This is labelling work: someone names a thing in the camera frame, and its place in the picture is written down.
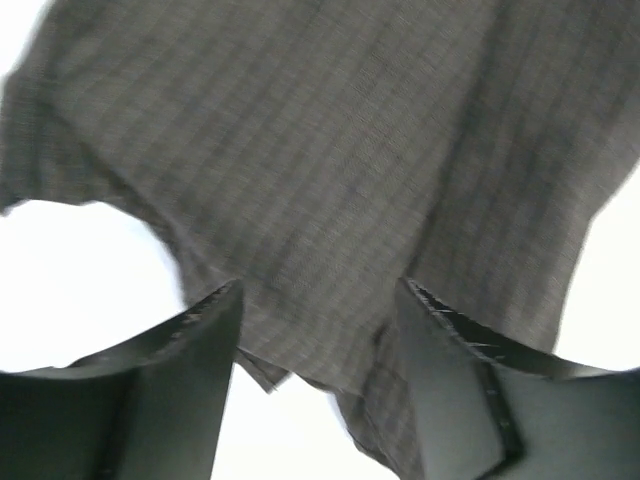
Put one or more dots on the dark pinstriped long sleeve shirt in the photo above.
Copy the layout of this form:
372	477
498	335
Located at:
320	150

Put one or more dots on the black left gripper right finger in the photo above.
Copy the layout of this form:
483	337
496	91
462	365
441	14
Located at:
489	407

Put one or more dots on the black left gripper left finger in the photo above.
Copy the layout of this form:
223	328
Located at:
149	408

